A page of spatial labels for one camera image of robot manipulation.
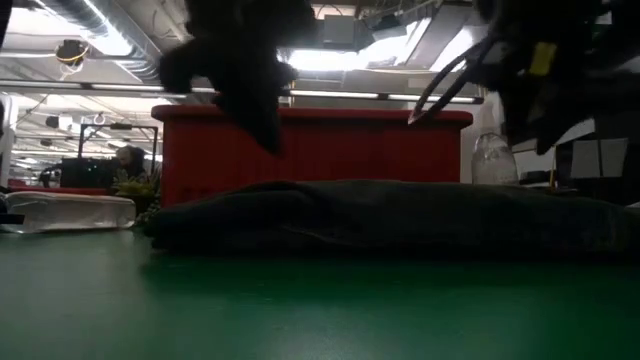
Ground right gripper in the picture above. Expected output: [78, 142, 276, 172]
[474, 0, 606, 154]

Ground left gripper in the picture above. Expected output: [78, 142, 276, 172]
[158, 0, 317, 157]

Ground faded black jeans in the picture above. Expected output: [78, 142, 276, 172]
[143, 178, 640, 262]

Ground red plastic laundry basket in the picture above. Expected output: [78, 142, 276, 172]
[151, 103, 474, 207]

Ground white boards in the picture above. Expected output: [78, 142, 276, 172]
[571, 137, 630, 179]

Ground clear spray bottle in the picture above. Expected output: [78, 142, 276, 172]
[471, 117, 520, 186]

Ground person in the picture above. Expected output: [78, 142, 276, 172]
[113, 144, 151, 184]

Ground long ceiling light bar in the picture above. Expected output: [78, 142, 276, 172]
[0, 78, 485, 105]

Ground grey ceiling box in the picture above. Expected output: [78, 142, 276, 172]
[322, 13, 360, 50]

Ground black monitor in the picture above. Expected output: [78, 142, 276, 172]
[59, 157, 119, 190]

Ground red plastic bin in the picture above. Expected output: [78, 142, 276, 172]
[4, 179, 109, 196]

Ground orange label plastic package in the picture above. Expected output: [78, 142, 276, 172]
[0, 191, 137, 235]

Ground green table mat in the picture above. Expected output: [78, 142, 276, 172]
[0, 229, 640, 360]

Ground yellow cable tag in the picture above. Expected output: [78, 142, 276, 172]
[528, 41, 558, 77]

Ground silver ceiling duct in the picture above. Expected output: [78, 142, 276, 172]
[39, 0, 189, 87]

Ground black metal frame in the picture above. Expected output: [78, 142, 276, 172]
[77, 122, 160, 174]

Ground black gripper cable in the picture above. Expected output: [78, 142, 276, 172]
[407, 42, 496, 126]

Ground black yellow cable reel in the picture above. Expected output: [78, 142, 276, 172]
[53, 38, 92, 81]

